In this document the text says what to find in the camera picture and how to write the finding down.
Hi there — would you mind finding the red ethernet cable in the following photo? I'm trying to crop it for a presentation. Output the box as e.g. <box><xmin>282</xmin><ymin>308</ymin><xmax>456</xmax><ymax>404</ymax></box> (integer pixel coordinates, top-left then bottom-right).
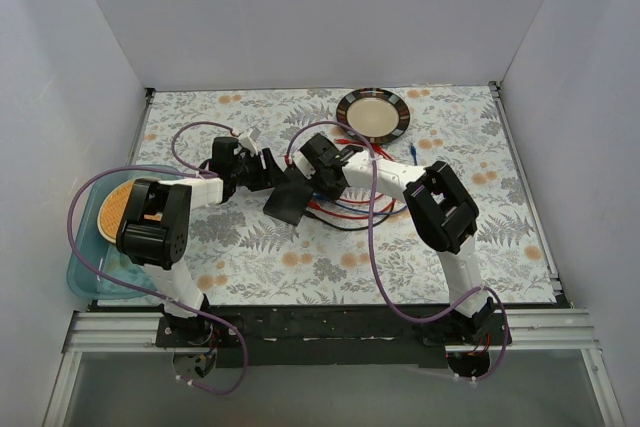
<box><xmin>312</xmin><ymin>191</ymin><xmax>396</xmax><ymax>218</ymax></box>
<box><xmin>309</xmin><ymin>136</ymin><xmax>409</xmax><ymax>219</ymax></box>

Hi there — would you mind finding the black network switch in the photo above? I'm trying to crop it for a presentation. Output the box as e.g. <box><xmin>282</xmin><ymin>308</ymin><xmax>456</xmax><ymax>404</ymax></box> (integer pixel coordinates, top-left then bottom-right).
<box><xmin>263</xmin><ymin>168</ymin><xmax>313</xmax><ymax>226</ymax></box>

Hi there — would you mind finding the black ethernet cable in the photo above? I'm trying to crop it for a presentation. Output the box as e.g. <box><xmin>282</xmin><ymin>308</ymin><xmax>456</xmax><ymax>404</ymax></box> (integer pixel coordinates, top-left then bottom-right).
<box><xmin>307</xmin><ymin>209</ymin><xmax>374</xmax><ymax>232</ymax></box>

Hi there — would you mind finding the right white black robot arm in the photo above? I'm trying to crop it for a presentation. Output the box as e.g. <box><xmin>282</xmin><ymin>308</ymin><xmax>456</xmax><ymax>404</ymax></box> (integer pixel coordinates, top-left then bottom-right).
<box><xmin>287</xmin><ymin>134</ymin><xmax>493</xmax><ymax>345</ymax></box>

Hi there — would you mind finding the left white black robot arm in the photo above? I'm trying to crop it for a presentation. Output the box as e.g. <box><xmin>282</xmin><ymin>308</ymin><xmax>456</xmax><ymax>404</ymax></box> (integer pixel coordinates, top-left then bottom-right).
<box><xmin>116</xmin><ymin>137</ymin><xmax>285</xmax><ymax>347</ymax></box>

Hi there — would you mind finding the floral tablecloth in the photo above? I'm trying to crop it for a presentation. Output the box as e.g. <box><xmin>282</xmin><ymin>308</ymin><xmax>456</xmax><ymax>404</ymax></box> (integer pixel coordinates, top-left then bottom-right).
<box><xmin>136</xmin><ymin>86</ymin><xmax>555</xmax><ymax>305</ymax></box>

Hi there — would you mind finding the dark rimmed beige plate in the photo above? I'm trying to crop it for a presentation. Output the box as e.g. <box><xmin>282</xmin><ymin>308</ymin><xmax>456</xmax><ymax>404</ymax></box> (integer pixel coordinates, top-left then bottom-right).
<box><xmin>336</xmin><ymin>87</ymin><xmax>411</xmax><ymax>145</ymax></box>

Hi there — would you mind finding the orange woven round plate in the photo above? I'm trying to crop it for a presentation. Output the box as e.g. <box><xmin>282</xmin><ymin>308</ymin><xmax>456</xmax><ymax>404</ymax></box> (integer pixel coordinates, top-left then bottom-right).
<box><xmin>97</xmin><ymin>180</ymin><xmax>134</xmax><ymax>244</ymax></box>

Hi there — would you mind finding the teal plastic tray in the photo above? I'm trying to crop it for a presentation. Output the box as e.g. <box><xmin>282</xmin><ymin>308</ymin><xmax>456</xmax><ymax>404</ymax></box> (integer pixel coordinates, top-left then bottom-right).
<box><xmin>67</xmin><ymin>166</ymin><xmax>177</xmax><ymax>301</ymax></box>

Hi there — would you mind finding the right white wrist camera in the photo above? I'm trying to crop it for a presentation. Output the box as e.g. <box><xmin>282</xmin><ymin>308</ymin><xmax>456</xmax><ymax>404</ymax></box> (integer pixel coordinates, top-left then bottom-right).
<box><xmin>285</xmin><ymin>151</ymin><xmax>316</xmax><ymax>181</ymax></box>

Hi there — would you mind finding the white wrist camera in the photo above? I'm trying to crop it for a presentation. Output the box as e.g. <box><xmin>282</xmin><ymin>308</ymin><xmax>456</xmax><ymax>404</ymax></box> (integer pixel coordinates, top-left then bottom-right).
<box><xmin>238</xmin><ymin>127</ymin><xmax>260</xmax><ymax>155</ymax></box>
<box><xmin>285</xmin><ymin>151</ymin><xmax>316</xmax><ymax>181</ymax></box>

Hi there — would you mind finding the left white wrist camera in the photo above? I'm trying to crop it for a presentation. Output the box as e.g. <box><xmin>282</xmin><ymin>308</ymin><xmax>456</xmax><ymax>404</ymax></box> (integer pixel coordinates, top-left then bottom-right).
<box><xmin>238</xmin><ymin>127</ymin><xmax>260</xmax><ymax>155</ymax></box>

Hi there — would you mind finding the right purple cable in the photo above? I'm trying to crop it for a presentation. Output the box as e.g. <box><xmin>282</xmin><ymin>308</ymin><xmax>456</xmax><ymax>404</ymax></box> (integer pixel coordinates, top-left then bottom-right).
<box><xmin>285</xmin><ymin>121</ymin><xmax>512</xmax><ymax>382</ymax></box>

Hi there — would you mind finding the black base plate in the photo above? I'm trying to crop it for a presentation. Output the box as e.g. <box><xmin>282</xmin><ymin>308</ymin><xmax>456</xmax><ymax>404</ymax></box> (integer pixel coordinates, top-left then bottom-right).
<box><xmin>155</xmin><ymin>305</ymin><xmax>511</xmax><ymax>368</ymax></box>

